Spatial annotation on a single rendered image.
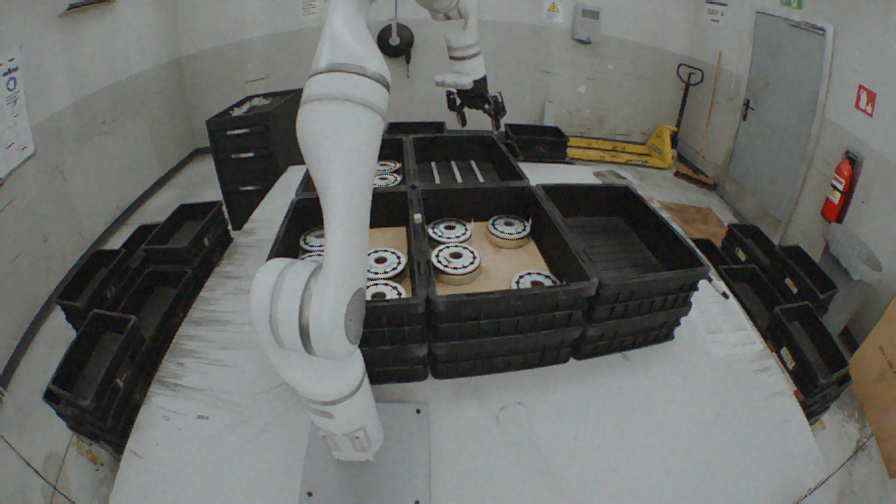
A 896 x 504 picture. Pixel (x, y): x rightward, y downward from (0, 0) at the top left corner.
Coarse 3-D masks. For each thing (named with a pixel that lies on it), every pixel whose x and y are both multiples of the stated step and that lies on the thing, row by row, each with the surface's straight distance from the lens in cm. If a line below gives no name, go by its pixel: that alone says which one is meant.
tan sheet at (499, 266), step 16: (480, 224) 97; (480, 240) 91; (496, 256) 86; (512, 256) 87; (528, 256) 87; (480, 272) 81; (496, 272) 81; (512, 272) 82; (448, 288) 77; (464, 288) 77; (480, 288) 77; (496, 288) 77
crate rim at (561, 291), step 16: (416, 192) 90; (416, 208) 83; (544, 208) 87; (560, 224) 82; (576, 256) 73; (432, 272) 64; (592, 272) 70; (432, 288) 61; (528, 288) 63; (544, 288) 64; (560, 288) 64; (576, 288) 65; (592, 288) 67; (432, 304) 60; (448, 304) 60; (464, 304) 60; (480, 304) 61; (496, 304) 62; (512, 304) 63
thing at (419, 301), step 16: (384, 192) 91; (400, 192) 91; (288, 208) 91; (416, 224) 77; (416, 240) 72; (272, 256) 75; (416, 256) 68; (416, 272) 65; (368, 304) 59; (384, 304) 59; (400, 304) 59; (416, 304) 59
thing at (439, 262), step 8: (440, 248) 82; (448, 248) 82; (456, 248) 82; (464, 248) 83; (472, 248) 82; (432, 256) 79; (440, 256) 79; (472, 256) 80; (440, 264) 78; (448, 264) 78; (456, 264) 77; (464, 264) 77; (472, 264) 78; (448, 272) 76; (456, 272) 75; (464, 272) 76
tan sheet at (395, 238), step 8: (376, 232) 94; (384, 232) 94; (392, 232) 94; (400, 232) 93; (368, 240) 92; (376, 240) 91; (384, 240) 91; (392, 240) 91; (400, 240) 90; (368, 248) 89; (376, 248) 88; (392, 248) 88; (400, 248) 88; (408, 264) 83; (408, 272) 81; (408, 280) 79; (408, 288) 77
